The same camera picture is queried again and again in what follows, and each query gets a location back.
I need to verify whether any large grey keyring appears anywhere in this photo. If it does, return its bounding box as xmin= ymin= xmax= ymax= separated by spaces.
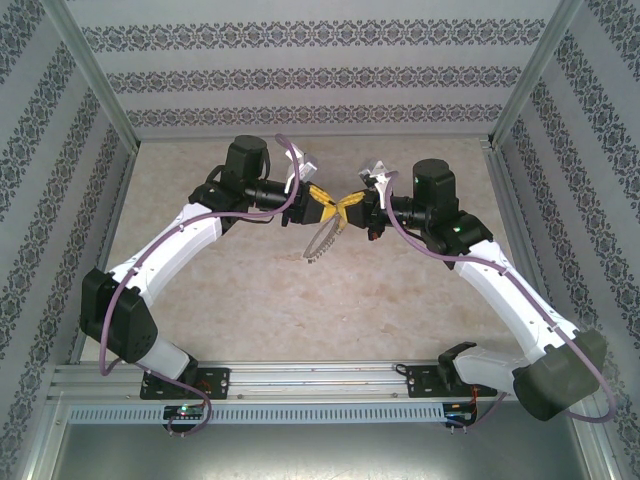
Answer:
xmin=302 ymin=214 xmax=349 ymax=265

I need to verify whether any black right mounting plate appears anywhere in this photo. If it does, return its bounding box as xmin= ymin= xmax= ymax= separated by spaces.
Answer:
xmin=405 ymin=364 xmax=499 ymax=400

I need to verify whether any black mounting plate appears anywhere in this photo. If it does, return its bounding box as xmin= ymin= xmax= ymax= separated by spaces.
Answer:
xmin=139 ymin=367 xmax=231 ymax=401
xmin=405 ymin=364 xmax=499 ymax=400

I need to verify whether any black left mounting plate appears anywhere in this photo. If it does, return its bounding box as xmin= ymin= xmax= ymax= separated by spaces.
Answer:
xmin=139 ymin=367 xmax=231 ymax=401

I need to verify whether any right circuit board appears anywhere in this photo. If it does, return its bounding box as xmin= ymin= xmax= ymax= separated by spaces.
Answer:
xmin=445 ymin=402 xmax=479 ymax=426

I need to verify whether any circuit board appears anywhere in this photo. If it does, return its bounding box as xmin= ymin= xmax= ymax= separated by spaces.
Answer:
xmin=445 ymin=402 xmax=479 ymax=426
xmin=163 ymin=404 xmax=206 ymax=420

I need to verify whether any grey metal sheet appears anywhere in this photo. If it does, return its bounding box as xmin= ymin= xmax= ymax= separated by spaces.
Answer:
xmin=49 ymin=422 xmax=614 ymax=480

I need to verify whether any left circuit board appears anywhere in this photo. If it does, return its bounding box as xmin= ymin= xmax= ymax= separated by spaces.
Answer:
xmin=163 ymin=404 xmax=206 ymax=420

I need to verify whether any aluminium side rail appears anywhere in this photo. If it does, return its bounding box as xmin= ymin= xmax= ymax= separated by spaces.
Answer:
xmin=67 ymin=147 xmax=139 ymax=364
xmin=480 ymin=139 xmax=589 ymax=364

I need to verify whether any aluminium frame post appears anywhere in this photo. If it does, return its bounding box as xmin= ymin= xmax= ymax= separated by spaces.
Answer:
xmin=42 ymin=0 xmax=140 ymax=151
xmin=489 ymin=0 xmax=586 ymax=150

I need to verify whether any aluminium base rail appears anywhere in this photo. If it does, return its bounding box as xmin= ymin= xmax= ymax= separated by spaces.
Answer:
xmin=48 ymin=360 xmax=590 ymax=404

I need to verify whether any slotted grey cable duct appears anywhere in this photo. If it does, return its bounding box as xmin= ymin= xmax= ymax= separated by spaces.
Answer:
xmin=67 ymin=402 xmax=446 ymax=424

